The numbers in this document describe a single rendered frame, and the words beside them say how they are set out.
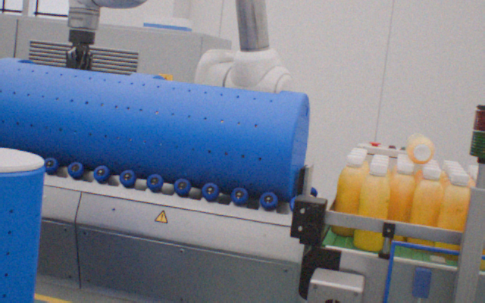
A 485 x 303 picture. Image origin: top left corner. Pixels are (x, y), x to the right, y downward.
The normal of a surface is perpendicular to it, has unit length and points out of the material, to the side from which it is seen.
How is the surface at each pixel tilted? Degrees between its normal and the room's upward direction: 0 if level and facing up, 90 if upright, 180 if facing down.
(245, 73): 103
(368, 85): 90
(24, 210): 90
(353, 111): 90
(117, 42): 90
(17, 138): 118
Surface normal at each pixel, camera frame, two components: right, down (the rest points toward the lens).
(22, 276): 0.93, 0.15
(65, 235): -0.26, 0.39
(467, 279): -0.24, 0.07
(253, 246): -0.18, -0.27
